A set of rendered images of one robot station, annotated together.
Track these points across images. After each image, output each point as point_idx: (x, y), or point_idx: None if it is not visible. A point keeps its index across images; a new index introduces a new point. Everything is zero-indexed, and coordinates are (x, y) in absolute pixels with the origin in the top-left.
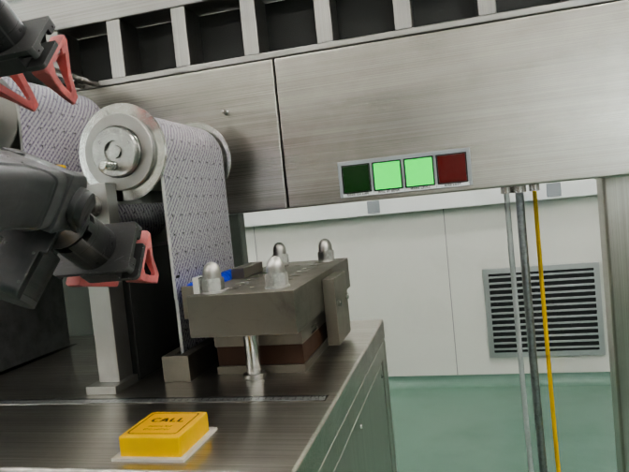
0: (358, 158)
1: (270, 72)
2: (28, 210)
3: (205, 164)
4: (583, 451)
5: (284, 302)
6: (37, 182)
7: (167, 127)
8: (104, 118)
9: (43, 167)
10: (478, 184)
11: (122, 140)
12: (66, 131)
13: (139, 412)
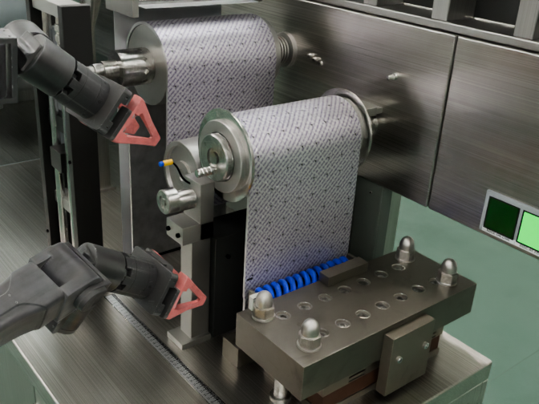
0: (512, 196)
1: (450, 51)
2: (20, 331)
3: (325, 160)
4: None
5: (296, 370)
6: (23, 319)
7: (273, 137)
8: (213, 121)
9: (41, 293)
10: None
11: (219, 153)
12: (221, 78)
13: (171, 392)
